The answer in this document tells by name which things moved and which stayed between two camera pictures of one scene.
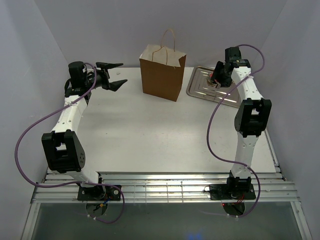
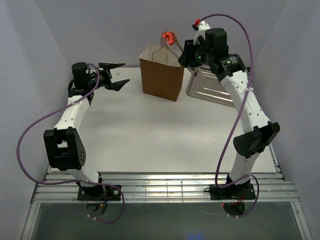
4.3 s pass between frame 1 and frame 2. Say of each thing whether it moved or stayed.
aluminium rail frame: stayed
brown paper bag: stayed
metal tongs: moved
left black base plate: stayed
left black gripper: stayed
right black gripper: moved
